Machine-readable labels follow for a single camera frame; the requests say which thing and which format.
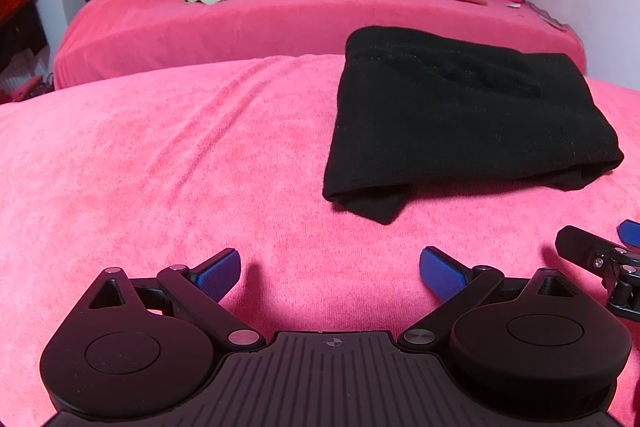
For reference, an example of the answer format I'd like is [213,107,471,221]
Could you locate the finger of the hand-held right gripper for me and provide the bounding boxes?
[556,227,628,278]
[618,220,640,249]

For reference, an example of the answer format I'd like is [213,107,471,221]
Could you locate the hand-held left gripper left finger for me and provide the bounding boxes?
[87,248,266,350]

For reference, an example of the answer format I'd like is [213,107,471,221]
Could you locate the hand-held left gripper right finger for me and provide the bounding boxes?
[397,246,581,353]

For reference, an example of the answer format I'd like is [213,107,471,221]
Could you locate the black pants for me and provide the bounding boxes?
[322,26,625,226]

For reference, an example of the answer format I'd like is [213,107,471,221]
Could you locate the pink bed with wide blanket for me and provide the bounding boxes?
[0,52,640,423]

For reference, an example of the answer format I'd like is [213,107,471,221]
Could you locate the pink bed with pillow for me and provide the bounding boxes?
[52,0,587,90]

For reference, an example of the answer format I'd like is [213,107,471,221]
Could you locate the pink bag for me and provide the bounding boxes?
[0,74,46,105]

